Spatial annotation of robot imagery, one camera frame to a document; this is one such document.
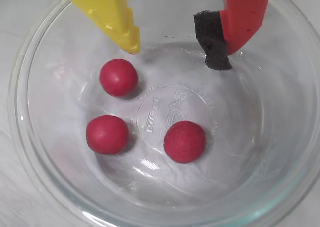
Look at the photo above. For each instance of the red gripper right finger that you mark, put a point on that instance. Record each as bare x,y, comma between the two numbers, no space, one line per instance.
242,12

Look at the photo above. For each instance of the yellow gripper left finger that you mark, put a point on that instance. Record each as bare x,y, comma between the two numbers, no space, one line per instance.
107,9

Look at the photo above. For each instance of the red ball pill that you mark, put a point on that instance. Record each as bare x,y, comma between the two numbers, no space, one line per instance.
107,134
185,142
118,77

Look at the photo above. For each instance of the glass bowl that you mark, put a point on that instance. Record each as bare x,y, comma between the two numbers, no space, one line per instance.
250,137

